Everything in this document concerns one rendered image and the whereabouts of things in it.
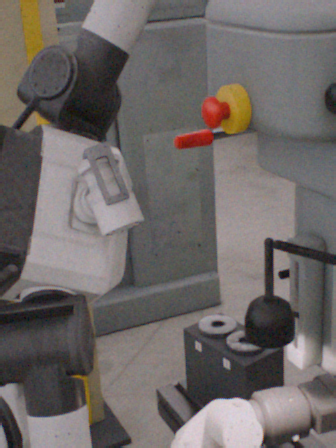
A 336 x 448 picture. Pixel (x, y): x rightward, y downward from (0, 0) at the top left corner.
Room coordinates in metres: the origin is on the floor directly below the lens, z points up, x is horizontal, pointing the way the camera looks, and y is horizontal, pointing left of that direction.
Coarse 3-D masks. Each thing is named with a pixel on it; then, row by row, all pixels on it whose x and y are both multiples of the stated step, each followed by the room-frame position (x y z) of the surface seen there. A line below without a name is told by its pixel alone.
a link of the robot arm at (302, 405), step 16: (304, 384) 1.02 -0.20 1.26; (320, 384) 1.02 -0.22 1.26; (288, 400) 0.96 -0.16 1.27; (304, 400) 0.96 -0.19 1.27; (320, 400) 0.97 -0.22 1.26; (288, 416) 0.94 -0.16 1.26; (304, 416) 0.94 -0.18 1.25; (320, 416) 0.95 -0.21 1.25; (288, 432) 0.93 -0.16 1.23; (304, 432) 0.94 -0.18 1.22; (320, 432) 0.95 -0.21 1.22
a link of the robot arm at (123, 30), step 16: (96, 0) 1.25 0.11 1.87; (112, 0) 1.22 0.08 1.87; (128, 0) 1.22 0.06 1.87; (144, 0) 1.24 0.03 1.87; (96, 16) 1.22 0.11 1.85; (112, 16) 1.22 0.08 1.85; (128, 16) 1.22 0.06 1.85; (144, 16) 1.24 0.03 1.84; (96, 32) 1.21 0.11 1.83; (112, 32) 1.21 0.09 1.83; (128, 32) 1.22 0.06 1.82; (128, 48) 1.23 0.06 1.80
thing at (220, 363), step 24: (192, 336) 1.45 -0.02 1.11; (216, 336) 1.42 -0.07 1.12; (240, 336) 1.41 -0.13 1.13; (192, 360) 1.45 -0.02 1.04; (216, 360) 1.38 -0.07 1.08; (240, 360) 1.33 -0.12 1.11; (264, 360) 1.34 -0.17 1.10; (192, 384) 1.46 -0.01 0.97; (216, 384) 1.38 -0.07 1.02; (240, 384) 1.32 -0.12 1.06; (264, 384) 1.34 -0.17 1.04
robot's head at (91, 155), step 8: (104, 144) 1.00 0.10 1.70; (88, 152) 0.99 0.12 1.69; (96, 152) 0.99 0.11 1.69; (104, 152) 0.99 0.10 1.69; (88, 160) 0.99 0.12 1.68; (96, 160) 1.00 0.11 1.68; (112, 160) 0.99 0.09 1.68; (80, 168) 1.01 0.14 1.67; (96, 168) 0.98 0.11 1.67; (112, 168) 0.98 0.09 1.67; (96, 176) 0.97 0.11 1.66; (120, 176) 0.98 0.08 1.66; (104, 184) 0.97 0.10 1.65; (120, 184) 0.97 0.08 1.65; (104, 192) 0.96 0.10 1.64; (128, 192) 0.97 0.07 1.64; (104, 200) 0.96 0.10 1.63; (112, 200) 0.96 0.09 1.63; (120, 200) 0.96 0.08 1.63
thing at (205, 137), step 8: (248, 128) 1.03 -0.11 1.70; (184, 136) 0.99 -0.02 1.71; (192, 136) 0.99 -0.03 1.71; (200, 136) 0.99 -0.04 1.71; (208, 136) 1.00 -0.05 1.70; (216, 136) 1.01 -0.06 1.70; (224, 136) 1.02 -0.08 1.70; (176, 144) 0.99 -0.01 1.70; (184, 144) 0.98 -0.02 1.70; (192, 144) 0.99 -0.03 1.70; (200, 144) 0.99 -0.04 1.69; (208, 144) 1.00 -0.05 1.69
